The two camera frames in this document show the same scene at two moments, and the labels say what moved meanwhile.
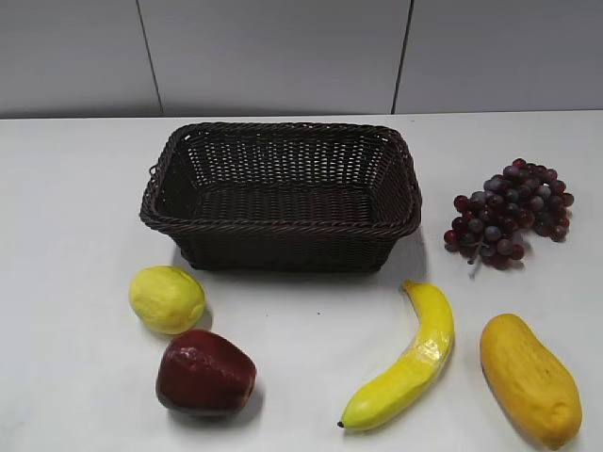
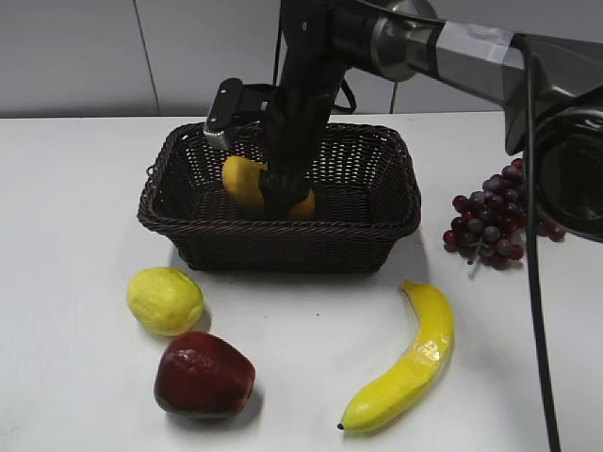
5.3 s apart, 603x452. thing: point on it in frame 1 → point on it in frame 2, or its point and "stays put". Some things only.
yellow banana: x=412 y=375 stays put
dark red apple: x=202 y=373 stays put
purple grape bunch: x=493 y=222 stays put
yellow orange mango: x=531 y=381 → x=241 y=177
